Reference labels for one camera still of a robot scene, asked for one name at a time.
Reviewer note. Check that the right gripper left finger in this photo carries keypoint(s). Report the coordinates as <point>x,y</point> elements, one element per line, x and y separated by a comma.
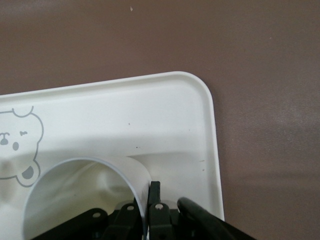
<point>123,217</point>

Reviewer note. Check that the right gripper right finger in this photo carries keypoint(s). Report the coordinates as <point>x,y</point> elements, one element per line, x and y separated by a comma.
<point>158,220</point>

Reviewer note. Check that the white plastic cup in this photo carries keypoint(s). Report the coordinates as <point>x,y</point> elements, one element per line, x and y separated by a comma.
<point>75,190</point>

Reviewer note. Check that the white bear print tray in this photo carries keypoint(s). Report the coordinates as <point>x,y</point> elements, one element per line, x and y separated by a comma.
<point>125,120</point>

